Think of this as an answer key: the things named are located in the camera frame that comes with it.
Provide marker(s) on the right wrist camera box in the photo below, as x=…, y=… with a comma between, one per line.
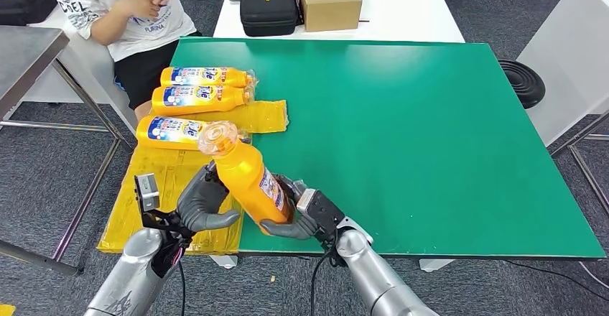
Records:
x=323, y=214

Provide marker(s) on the green table board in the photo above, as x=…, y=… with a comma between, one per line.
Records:
x=380, y=90

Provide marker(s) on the orange detergent bottle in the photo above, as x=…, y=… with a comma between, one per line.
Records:
x=166, y=138
x=190, y=105
x=228, y=76
x=242, y=176

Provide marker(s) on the black zippered case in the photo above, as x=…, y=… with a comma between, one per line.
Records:
x=24, y=1
x=269, y=11

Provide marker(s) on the white desk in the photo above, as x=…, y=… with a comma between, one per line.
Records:
x=404, y=11
x=95, y=66
x=566, y=64

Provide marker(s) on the black ribbed round stool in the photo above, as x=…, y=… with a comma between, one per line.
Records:
x=522, y=83

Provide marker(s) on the yellow floor marker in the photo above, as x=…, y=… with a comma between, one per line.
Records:
x=5, y=311

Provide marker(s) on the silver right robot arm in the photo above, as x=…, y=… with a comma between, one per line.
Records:
x=376, y=275

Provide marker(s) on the steel table with legs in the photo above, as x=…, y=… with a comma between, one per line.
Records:
x=24, y=52

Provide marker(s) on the steel table frame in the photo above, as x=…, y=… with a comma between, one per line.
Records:
x=587, y=171

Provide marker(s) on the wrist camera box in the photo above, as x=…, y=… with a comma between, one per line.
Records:
x=147, y=192
x=323, y=214

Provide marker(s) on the brown cardboard box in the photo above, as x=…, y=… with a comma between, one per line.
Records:
x=329, y=7

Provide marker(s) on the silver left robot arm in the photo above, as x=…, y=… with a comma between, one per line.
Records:
x=133, y=275

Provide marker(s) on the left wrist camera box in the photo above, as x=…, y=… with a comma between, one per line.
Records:
x=147, y=192

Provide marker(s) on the yellow plastic-wrapped cardboard sheet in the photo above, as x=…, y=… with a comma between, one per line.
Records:
x=166, y=176

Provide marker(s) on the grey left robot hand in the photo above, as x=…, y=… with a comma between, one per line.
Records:
x=200, y=199

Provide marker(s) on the white table foot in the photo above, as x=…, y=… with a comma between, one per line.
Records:
x=435, y=265
x=223, y=262

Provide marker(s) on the person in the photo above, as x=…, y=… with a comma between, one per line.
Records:
x=142, y=38

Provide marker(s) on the person's right hand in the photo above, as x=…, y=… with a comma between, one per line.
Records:
x=140, y=7

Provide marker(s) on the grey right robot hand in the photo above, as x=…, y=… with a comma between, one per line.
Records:
x=292, y=230

